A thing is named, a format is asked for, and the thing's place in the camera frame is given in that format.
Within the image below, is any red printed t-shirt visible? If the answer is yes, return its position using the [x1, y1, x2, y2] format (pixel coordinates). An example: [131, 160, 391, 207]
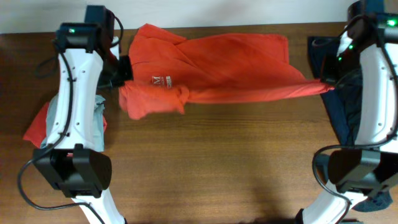
[119, 24, 331, 120]

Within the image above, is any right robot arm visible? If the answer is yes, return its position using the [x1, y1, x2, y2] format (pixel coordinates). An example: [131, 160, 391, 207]
[294, 0, 397, 223]

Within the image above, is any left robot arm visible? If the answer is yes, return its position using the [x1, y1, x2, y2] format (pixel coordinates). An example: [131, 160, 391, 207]
[30, 5, 132, 223]

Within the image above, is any grey folded t-shirt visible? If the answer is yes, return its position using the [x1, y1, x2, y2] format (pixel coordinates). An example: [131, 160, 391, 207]
[38, 95, 107, 152]

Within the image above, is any dark navy garment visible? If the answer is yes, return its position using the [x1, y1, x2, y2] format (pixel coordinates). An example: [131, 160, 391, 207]
[307, 37, 393, 212]

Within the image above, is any red folded garment under grey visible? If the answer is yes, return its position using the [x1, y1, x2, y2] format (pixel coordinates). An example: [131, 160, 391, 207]
[22, 101, 108, 149]

